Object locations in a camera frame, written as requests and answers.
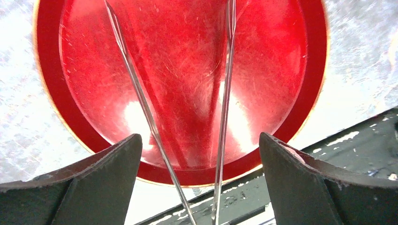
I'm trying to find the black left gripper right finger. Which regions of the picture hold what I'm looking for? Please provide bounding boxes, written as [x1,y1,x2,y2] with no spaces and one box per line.
[259,133,398,225]

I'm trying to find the metal tongs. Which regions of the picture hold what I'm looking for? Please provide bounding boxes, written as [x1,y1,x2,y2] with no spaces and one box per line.
[104,0,237,225]

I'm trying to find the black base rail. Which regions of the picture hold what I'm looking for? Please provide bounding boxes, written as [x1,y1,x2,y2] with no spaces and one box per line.
[133,107,398,225]

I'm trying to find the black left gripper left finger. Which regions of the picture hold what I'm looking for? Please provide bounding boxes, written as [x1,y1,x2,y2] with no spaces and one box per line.
[0,134,142,225]

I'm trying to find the round red tray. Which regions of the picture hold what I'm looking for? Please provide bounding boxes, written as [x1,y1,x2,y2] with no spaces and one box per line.
[33,0,328,188]

